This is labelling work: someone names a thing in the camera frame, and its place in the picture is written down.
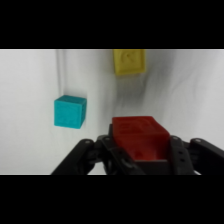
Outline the teal cube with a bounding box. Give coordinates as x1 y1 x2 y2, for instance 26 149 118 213
53 94 88 130

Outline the red cube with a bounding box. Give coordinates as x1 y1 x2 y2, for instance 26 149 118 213
111 115 172 162

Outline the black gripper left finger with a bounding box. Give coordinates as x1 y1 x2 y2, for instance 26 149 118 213
50 124 146 176

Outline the yellow cube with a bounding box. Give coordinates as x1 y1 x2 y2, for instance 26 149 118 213
112 49 147 76

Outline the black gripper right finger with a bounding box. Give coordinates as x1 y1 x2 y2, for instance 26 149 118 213
165 135 224 176

